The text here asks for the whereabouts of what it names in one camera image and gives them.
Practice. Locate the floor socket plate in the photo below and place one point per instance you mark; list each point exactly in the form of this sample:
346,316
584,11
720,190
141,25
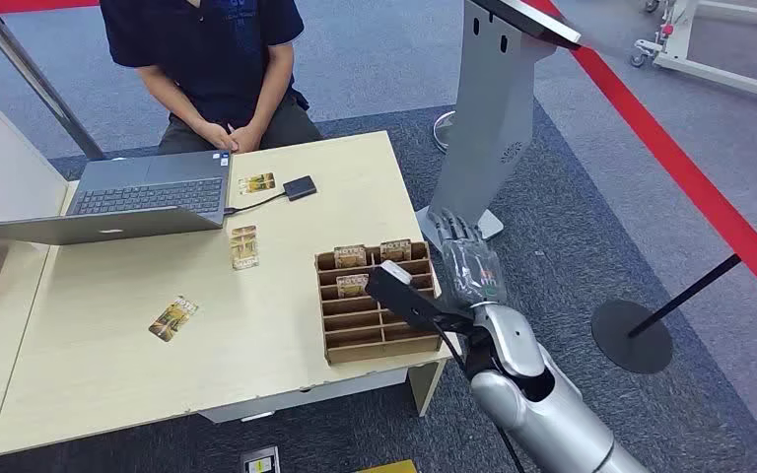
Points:
260,461

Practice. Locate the wooden slotted card holder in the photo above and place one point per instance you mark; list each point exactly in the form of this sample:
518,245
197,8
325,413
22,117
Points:
359,326

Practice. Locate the person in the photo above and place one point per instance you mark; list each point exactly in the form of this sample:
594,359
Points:
222,59

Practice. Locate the white wheeled frame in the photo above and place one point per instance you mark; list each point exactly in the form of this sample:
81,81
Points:
685,62

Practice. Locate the yellow flat object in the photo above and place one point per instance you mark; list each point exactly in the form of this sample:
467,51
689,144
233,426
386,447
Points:
388,467

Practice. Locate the red floor strip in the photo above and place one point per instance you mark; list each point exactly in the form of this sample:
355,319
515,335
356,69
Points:
39,4

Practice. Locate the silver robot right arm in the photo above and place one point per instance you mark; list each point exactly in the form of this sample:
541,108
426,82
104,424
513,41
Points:
542,405

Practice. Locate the red barrier belt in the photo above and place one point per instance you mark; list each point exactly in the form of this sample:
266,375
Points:
679,170

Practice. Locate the wooden desk leg panel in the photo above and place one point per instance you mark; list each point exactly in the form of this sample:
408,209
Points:
425,388

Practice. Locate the person's left hand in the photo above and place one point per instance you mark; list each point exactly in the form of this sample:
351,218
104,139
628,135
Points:
248,138

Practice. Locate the slanted metal pole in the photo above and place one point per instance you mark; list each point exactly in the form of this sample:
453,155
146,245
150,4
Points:
32,78

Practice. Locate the person's right hand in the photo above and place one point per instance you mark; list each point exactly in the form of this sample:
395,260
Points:
216,137

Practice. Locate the white desk underframe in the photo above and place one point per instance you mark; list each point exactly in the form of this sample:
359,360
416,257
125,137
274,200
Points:
300,395

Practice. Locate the black stanchion post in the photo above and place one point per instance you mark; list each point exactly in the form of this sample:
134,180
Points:
630,336

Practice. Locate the person's right forearm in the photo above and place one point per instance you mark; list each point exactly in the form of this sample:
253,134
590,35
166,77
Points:
173,98

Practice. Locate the grey kiosk stand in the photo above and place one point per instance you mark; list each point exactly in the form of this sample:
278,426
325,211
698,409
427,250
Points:
489,124

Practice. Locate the hotel key card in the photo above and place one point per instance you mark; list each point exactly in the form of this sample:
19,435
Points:
350,256
244,248
173,318
257,183
395,249
351,286

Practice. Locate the person's left forearm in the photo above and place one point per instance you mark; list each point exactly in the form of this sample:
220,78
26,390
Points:
273,85

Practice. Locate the black card reader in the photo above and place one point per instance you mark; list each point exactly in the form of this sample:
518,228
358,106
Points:
299,188

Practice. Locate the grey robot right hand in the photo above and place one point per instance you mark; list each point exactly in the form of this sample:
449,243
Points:
473,274

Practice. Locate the grey open laptop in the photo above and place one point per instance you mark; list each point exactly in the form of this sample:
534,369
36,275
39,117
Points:
150,196

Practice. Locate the white box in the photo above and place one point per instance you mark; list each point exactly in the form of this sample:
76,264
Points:
6,163

